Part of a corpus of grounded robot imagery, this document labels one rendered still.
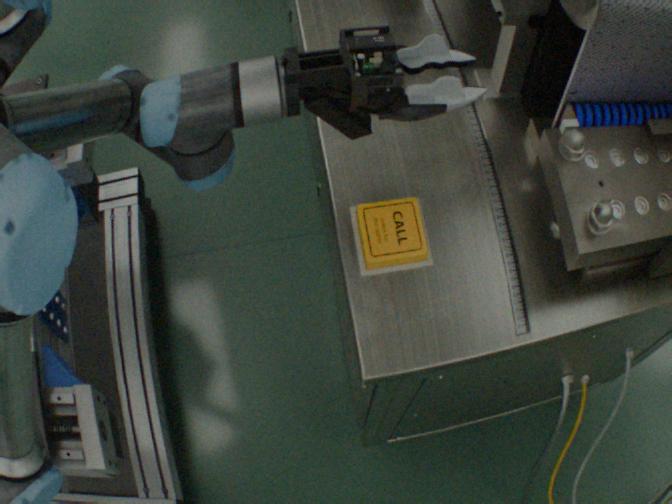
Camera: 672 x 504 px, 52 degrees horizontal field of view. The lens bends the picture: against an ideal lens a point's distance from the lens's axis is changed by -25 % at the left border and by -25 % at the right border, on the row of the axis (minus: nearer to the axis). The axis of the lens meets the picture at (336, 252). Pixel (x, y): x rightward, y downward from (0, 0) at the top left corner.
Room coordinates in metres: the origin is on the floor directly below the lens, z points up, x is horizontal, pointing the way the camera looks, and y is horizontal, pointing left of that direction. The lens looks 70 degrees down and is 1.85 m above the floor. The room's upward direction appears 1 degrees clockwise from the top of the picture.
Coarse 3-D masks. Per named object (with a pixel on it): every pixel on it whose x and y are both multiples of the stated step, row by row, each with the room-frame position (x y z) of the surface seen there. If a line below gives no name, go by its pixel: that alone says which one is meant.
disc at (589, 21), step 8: (592, 0) 0.50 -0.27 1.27; (600, 0) 0.49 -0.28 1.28; (592, 8) 0.50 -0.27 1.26; (600, 8) 0.49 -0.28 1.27; (568, 16) 0.54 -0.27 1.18; (576, 16) 0.52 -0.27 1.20; (584, 16) 0.51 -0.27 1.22; (592, 16) 0.49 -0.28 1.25; (576, 24) 0.52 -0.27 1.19; (584, 24) 0.50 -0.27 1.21; (592, 24) 0.49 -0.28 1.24
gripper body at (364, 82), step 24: (288, 48) 0.46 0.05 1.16; (336, 48) 0.47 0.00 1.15; (360, 48) 0.46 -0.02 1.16; (384, 48) 0.47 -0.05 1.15; (288, 72) 0.43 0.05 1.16; (312, 72) 0.43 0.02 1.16; (336, 72) 0.43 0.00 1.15; (360, 72) 0.44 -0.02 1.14; (384, 72) 0.43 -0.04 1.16; (288, 96) 0.42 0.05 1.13; (312, 96) 0.43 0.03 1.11; (336, 96) 0.43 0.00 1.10; (360, 96) 0.42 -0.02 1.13; (384, 96) 0.43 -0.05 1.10
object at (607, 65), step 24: (600, 48) 0.50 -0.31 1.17; (624, 48) 0.51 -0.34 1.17; (648, 48) 0.52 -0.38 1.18; (576, 72) 0.50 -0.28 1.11; (600, 72) 0.51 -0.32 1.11; (624, 72) 0.51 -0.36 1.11; (648, 72) 0.52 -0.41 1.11; (576, 96) 0.50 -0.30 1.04; (600, 96) 0.51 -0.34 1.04; (624, 96) 0.52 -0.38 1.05; (648, 96) 0.53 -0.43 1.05
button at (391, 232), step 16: (368, 208) 0.39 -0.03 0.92; (384, 208) 0.39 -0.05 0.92; (400, 208) 0.39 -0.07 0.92; (416, 208) 0.39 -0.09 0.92; (368, 224) 0.37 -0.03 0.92; (384, 224) 0.37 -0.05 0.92; (400, 224) 0.37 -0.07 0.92; (416, 224) 0.37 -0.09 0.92; (368, 240) 0.35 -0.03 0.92; (384, 240) 0.35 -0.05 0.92; (400, 240) 0.35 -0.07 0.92; (416, 240) 0.35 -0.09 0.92; (368, 256) 0.33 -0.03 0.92; (384, 256) 0.33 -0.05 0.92; (400, 256) 0.33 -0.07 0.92; (416, 256) 0.33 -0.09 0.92
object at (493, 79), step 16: (496, 0) 0.59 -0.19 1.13; (512, 0) 0.58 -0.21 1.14; (528, 0) 0.57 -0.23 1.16; (544, 0) 0.57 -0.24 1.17; (512, 16) 0.56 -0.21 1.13; (528, 16) 0.56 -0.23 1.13; (544, 16) 0.57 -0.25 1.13; (512, 32) 0.57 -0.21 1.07; (528, 32) 0.57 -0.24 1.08; (512, 48) 0.57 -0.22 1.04; (528, 48) 0.57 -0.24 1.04; (496, 64) 0.59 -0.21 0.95; (512, 64) 0.57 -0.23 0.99; (528, 64) 0.58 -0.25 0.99; (480, 80) 0.59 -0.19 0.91; (496, 80) 0.58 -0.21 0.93; (512, 80) 0.57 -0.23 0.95; (496, 96) 0.56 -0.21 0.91; (512, 96) 0.57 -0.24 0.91
